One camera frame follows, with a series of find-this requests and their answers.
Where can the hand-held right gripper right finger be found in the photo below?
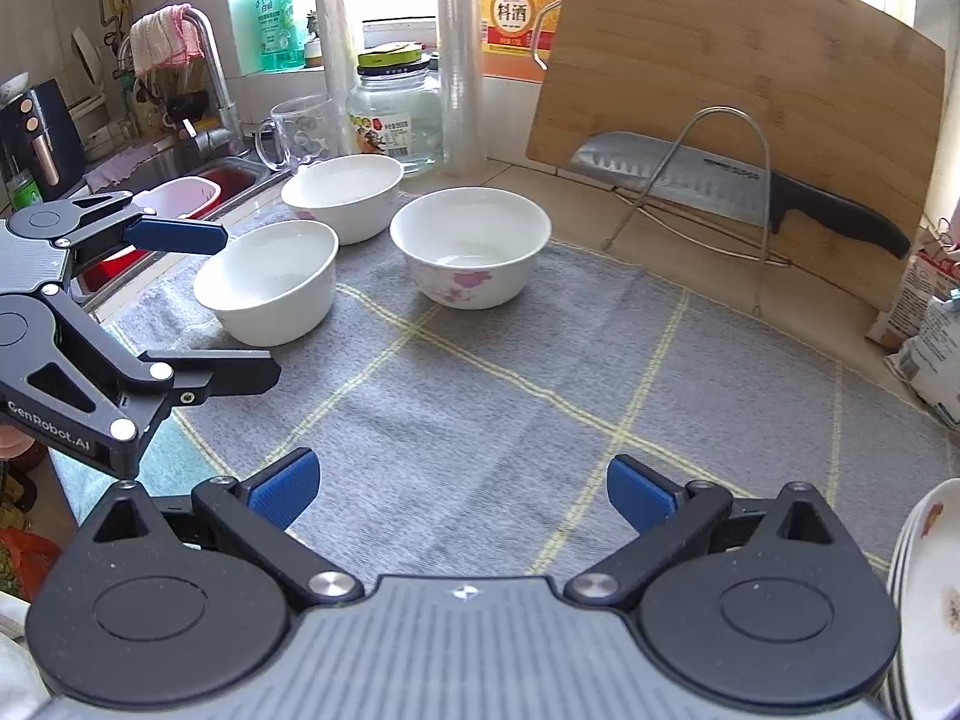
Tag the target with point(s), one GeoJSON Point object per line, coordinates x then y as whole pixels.
{"type": "Point", "coordinates": [637, 491]}

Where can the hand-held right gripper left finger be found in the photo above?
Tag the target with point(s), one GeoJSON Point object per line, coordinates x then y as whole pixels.
{"type": "Point", "coordinates": [289, 491]}

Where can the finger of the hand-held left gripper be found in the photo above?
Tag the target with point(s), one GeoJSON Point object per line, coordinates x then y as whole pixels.
{"type": "Point", "coordinates": [225, 373]}
{"type": "Point", "coordinates": [180, 236]}

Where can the large white bowl pink flowers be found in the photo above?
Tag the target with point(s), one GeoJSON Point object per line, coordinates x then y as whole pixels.
{"type": "Point", "coordinates": [469, 240]}

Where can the stained white plate fruit print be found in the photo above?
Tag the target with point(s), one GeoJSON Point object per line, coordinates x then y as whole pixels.
{"type": "Point", "coordinates": [937, 615]}

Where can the white plastic basin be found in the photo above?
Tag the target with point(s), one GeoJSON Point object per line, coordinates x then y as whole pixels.
{"type": "Point", "coordinates": [184, 195]}

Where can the red basin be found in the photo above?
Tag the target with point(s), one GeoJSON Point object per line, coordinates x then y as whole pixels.
{"type": "Point", "coordinates": [232, 178]}

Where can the steel sink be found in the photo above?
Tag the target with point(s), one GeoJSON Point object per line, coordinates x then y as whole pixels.
{"type": "Point", "coordinates": [161, 157]}

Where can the purple cloth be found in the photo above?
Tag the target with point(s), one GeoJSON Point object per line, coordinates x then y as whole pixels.
{"type": "Point", "coordinates": [120, 165]}

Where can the black kitchen appliance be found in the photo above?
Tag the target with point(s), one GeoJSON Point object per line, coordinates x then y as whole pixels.
{"type": "Point", "coordinates": [45, 127]}

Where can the steel faucet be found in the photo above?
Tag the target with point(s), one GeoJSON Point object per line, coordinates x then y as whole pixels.
{"type": "Point", "coordinates": [221, 105]}

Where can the clear glass mug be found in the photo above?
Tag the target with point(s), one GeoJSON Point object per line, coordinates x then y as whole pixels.
{"type": "Point", "coordinates": [300, 135]}

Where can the grey and teal checked towel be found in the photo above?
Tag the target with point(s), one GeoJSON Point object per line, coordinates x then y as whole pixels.
{"type": "Point", "coordinates": [487, 405]}

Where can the pink towel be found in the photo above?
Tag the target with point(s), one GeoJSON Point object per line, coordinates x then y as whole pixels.
{"type": "Point", "coordinates": [161, 37]}

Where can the green dish soap bottle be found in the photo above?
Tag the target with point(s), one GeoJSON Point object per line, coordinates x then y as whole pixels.
{"type": "Point", "coordinates": [277, 22]}

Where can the glass jar green lid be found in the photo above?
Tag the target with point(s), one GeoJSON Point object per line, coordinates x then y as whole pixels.
{"type": "Point", "coordinates": [390, 127]}

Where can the short clear plastic cup sleeve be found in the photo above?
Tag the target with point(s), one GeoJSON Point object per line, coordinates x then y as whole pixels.
{"type": "Point", "coordinates": [335, 52]}

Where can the red plastic bag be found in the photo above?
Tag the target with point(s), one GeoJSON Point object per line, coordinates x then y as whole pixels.
{"type": "Point", "coordinates": [22, 562]}

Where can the clear plastic wrap roll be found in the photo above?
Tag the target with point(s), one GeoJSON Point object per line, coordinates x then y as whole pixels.
{"type": "Point", "coordinates": [459, 75]}

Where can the white and blue food bag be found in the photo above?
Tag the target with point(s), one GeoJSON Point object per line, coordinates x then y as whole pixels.
{"type": "Point", "coordinates": [937, 367]}

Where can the person's white clothing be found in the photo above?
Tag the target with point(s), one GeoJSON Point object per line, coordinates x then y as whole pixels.
{"type": "Point", "coordinates": [11, 667]}

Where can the red and white food bag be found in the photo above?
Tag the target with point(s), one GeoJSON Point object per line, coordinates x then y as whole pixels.
{"type": "Point", "coordinates": [911, 285]}

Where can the orange cooking wine jug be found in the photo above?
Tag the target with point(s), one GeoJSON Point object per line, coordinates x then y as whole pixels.
{"type": "Point", "coordinates": [517, 15]}

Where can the bamboo cutting board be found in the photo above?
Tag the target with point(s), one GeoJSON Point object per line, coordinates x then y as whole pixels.
{"type": "Point", "coordinates": [712, 30]}

